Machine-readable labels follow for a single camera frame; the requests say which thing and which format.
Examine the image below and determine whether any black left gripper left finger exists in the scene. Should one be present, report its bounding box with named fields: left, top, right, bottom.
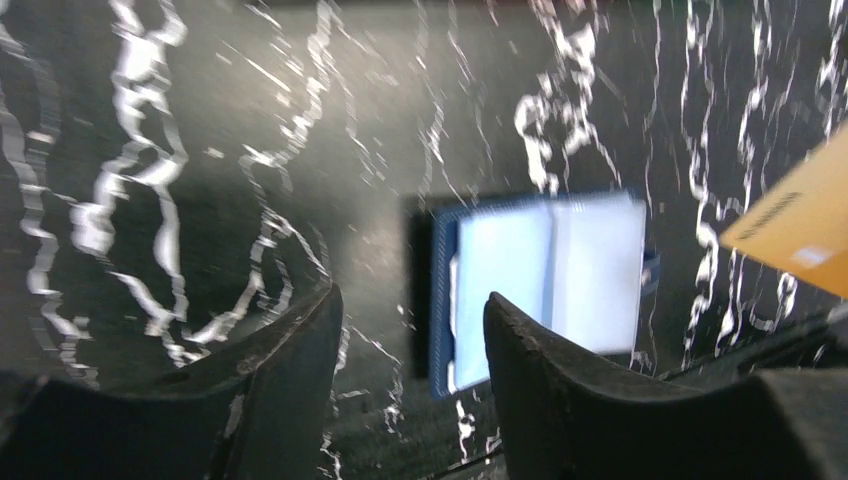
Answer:
left=1, top=283, right=343, bottom=479

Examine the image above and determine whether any gold card from holder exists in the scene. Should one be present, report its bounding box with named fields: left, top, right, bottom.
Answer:
left=720, top=124, right=847, bottom=298

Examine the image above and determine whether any blue card holder wallet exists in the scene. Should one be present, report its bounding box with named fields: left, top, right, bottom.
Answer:
left=428, top=190, right=660, bottom=398

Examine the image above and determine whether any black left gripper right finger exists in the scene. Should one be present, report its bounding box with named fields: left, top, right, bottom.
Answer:
left=484, top=294, right=847, bottom=479

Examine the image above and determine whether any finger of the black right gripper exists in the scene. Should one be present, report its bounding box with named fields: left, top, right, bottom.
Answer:
left=659, top=304, right=847, bottom=385

